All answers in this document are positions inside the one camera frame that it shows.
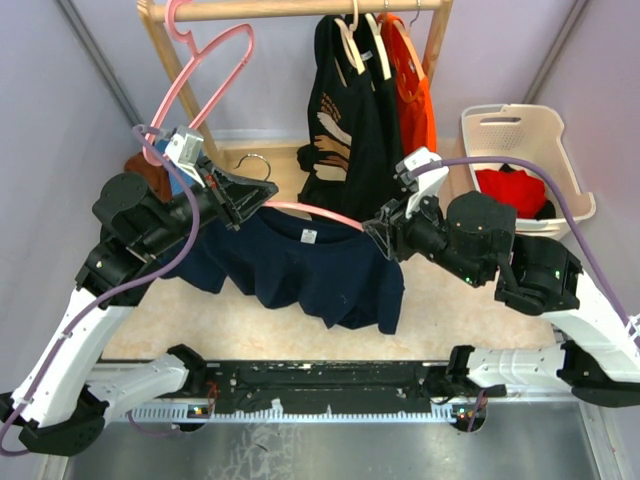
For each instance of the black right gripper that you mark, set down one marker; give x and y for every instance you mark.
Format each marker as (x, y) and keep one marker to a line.
(403, 229)

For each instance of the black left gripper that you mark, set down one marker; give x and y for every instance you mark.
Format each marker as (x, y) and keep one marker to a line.
(233, 198)

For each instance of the navy blue t shirt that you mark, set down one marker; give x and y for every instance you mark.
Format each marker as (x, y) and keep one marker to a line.
(332, 271)

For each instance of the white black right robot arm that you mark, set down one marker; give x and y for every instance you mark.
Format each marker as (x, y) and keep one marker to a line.
(475, 240)

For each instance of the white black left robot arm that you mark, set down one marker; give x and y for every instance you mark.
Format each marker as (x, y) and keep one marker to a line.
(58, 410)

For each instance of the black printed t shirt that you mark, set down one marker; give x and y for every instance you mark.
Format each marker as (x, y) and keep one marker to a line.
(345, 158)

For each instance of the brown t shirt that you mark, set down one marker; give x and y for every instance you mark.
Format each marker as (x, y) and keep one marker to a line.
(156, 176)

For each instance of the orange t shirt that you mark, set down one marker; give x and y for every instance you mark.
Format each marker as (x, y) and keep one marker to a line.
(416, 115)

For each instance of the red t shirt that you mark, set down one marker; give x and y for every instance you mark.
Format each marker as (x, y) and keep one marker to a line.
(488, 183)

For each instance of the cream hanger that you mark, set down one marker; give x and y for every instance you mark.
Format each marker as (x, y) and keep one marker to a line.
(347, 37)
(375, 32)

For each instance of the wooden hanger under orange shirt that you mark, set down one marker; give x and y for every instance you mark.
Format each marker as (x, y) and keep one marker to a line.
(400, 49)

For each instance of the white laundry basket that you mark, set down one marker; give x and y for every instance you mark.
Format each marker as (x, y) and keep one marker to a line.
(528, 132)

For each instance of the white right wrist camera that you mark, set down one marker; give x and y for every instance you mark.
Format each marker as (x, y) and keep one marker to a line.
(423, 173)

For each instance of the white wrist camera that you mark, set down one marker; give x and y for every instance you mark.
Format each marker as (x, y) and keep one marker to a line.
(423, 173)
(183, 150)

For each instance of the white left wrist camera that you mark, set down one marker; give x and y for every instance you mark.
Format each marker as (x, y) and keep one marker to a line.
(183, 150)

